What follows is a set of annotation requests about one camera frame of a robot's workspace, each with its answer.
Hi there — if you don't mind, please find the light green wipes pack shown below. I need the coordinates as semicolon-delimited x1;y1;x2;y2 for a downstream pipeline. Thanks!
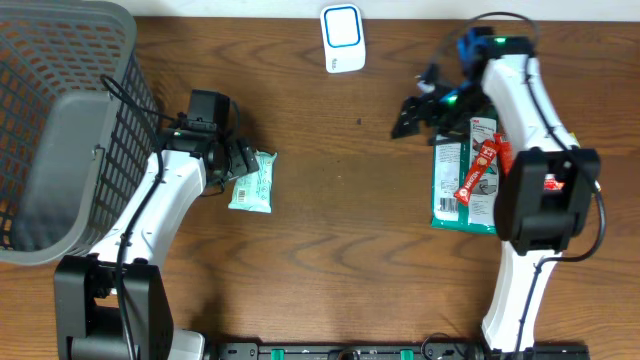
228;151;277;214

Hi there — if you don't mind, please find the green white glove package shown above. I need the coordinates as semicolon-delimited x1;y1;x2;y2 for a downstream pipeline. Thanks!
431;116;500;235

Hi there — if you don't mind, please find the slim red snack packet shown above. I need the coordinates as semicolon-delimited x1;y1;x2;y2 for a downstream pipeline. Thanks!
454;140;500;206

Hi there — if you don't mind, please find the red chips bag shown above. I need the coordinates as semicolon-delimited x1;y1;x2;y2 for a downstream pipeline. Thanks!
494;133;565;192

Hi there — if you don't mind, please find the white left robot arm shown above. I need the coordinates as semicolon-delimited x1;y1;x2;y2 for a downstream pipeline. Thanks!
54;129;259;359

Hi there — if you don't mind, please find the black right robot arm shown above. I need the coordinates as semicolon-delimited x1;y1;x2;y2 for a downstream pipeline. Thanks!
392;26;603;359

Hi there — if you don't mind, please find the grey plastic basket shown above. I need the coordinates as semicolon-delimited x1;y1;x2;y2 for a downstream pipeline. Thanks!
1;1;158;265

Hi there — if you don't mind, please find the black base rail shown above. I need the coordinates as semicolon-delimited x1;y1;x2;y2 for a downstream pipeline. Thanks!
204;339;591;360

